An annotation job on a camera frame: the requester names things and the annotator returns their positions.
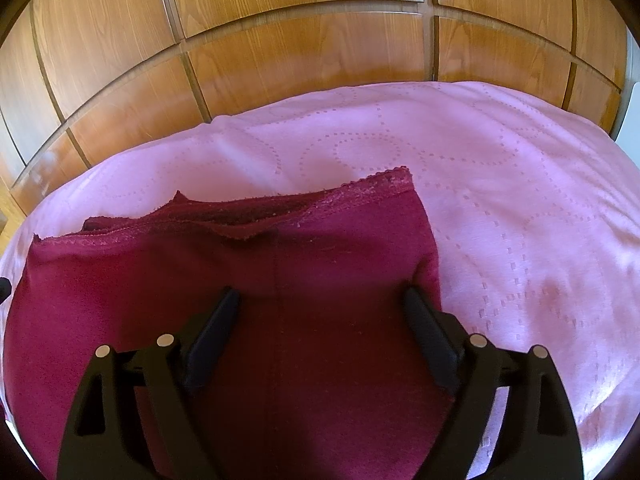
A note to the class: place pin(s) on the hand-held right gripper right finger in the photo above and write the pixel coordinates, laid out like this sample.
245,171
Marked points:
430,330

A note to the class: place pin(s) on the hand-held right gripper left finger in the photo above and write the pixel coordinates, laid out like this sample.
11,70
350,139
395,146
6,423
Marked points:
215,330

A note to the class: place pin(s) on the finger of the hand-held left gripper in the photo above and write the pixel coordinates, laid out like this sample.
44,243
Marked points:
4,290

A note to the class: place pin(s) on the maroon knit garment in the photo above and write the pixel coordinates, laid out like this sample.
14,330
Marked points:
300,270

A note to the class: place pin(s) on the pink patterned bedspread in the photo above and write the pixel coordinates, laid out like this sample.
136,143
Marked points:
525,210

